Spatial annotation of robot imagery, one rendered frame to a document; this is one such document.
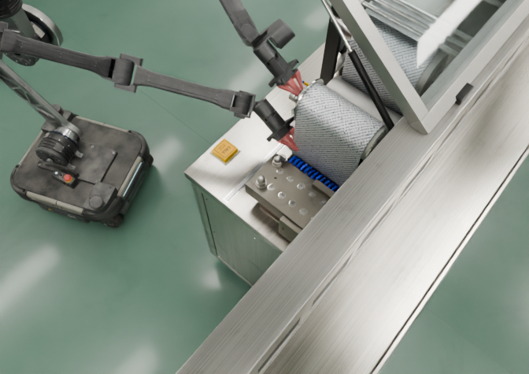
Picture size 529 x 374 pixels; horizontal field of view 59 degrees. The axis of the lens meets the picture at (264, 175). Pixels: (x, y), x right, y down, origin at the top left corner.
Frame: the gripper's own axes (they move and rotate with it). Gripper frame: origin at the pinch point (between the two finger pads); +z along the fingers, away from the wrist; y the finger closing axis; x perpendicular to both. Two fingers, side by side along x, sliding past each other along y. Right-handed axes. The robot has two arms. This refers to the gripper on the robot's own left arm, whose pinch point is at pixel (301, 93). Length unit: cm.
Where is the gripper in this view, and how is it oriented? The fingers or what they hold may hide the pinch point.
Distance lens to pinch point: 147.9
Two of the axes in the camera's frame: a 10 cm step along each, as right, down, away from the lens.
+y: -6.0, 7.3, -3.3
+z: 6.6, 6.8, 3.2
